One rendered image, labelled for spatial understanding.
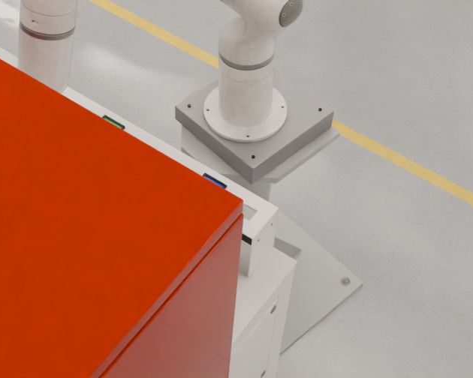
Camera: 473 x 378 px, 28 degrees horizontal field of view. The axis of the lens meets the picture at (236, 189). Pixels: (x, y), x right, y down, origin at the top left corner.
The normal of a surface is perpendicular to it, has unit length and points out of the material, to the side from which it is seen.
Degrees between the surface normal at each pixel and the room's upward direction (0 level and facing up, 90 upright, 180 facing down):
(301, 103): 3
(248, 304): 0
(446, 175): 0
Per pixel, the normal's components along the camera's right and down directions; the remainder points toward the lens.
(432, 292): 0.05, -0.61
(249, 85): 0.11, 0.77
